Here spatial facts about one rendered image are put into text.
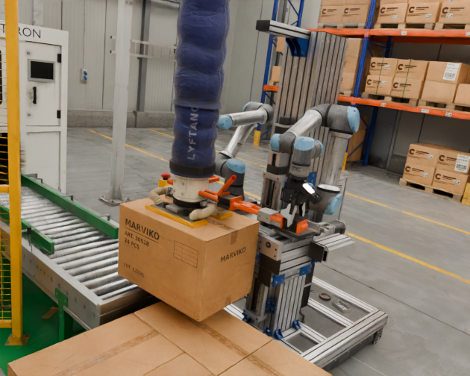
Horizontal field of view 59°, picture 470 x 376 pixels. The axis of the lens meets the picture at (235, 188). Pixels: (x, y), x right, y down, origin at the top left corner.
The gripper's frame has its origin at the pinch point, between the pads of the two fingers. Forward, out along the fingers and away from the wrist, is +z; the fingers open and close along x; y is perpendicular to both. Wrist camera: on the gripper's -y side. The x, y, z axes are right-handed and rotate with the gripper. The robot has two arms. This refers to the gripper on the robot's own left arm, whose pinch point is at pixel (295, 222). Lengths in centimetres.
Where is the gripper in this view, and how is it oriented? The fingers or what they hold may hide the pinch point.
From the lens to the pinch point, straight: 174.9
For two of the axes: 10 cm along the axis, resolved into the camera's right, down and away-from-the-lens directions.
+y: -7.8, -2.5, 5.7
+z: -1.2, 9.6, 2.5
